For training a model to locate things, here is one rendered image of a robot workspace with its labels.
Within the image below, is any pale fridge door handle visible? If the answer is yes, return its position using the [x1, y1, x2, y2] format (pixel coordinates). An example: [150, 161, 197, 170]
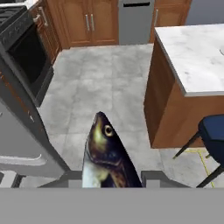
[0, 153, 48, 167]

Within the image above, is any dark silvery fish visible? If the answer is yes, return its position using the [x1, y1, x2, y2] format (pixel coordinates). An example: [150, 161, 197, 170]
[81, 110, 144, 188]

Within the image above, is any black oven with hob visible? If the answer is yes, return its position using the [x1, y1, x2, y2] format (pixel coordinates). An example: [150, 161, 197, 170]
[0, 4, 55, 108]

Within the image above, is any wooden cupboard run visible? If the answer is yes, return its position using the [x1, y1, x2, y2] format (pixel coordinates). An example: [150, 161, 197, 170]
[28, 0, 120, 65]
[149, 0, 193, 45]

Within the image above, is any navy stool with dark legs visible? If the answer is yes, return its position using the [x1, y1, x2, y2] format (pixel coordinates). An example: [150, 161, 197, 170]
[172, 114, 224, 188]

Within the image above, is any grey dishwasher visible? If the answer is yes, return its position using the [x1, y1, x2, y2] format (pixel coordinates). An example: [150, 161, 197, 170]
[117, 0, 156, 46]

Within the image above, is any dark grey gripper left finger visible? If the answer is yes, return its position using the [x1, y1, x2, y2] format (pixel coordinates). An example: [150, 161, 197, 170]
[38, 170, 84, 188]

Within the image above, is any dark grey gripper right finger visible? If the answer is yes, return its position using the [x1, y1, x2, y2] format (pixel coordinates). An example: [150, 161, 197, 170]
[141, 170, 191, 188]

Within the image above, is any grey fridge door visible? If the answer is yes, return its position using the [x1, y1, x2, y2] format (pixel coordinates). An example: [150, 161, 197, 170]
[0, 51, 72, 179]

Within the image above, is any marble-topped wooden dining counter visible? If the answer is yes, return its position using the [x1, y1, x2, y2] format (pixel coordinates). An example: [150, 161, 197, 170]
[143, 23, 224, 150]

